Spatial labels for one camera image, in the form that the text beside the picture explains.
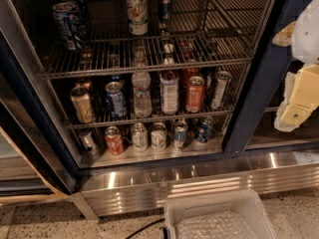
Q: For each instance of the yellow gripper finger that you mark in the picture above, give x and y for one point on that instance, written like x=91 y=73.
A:
x=301 y=98
x=284 y=37

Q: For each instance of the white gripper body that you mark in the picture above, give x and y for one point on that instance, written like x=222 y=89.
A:
x=308 y=37

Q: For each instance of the blue pepsi can front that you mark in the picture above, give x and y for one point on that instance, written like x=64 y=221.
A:
x=70 y=25

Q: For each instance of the blue pepsi can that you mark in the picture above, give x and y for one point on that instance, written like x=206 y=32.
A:
x=70 y=25
x=82 y=9
x=203 y=129

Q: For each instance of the slim silver red can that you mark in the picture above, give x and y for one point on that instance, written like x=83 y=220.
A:
x=221 y=82

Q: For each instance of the blue pepsi can bottom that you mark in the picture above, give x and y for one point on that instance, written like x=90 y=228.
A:
x=203 y=129

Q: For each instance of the orange soda can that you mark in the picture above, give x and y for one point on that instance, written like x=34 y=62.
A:
x=194 y=94

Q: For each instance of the slim blue energy can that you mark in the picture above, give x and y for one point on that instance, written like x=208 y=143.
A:
x=164 y=10

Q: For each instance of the blue silver can bottom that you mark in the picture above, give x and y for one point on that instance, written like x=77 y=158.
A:
x=180 y=133

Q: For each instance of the white green can bottom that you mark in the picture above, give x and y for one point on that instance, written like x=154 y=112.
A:
x=158 y=136

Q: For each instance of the green white soda can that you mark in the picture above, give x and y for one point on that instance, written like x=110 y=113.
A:
x=137 y=11

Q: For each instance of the stainless steel fridge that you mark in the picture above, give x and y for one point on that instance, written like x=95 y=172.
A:
x=244 y=150

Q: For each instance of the silver green can bottom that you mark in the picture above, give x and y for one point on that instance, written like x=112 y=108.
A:
x=139 y=137

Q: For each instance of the blue pepsi can middle shelf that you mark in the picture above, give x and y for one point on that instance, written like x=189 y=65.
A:
x=116 y=100

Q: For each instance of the red soda can bottom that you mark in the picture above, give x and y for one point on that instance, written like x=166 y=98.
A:
x=114 y=140

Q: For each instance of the blue pepsi can middle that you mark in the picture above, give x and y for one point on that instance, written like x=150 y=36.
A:
x=82 y=9

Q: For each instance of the gold soda can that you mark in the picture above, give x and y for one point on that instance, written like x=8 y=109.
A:
x=82 y=102

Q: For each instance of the silver can bottom left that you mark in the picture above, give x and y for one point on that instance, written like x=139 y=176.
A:
x=87 y=140

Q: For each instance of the open fridge door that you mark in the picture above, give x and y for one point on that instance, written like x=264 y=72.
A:
x=26 y=174

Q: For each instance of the white plastic bin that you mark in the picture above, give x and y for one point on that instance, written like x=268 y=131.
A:
x=245 y=202

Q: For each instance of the bubble wrap sheet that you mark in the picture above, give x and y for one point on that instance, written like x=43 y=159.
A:
x=218 y=225

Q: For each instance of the clear water bottle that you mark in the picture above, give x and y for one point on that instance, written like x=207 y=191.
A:
x=141 y=81

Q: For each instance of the middle wire fridge shelf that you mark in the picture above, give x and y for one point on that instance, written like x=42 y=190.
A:
x=104 y=118

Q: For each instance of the wire fridge shelf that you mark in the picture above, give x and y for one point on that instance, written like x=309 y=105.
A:
x=104 y=118
x=204 y=33

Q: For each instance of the top wire fridge shelf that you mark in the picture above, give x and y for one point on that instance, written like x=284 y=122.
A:
x=204 y=33

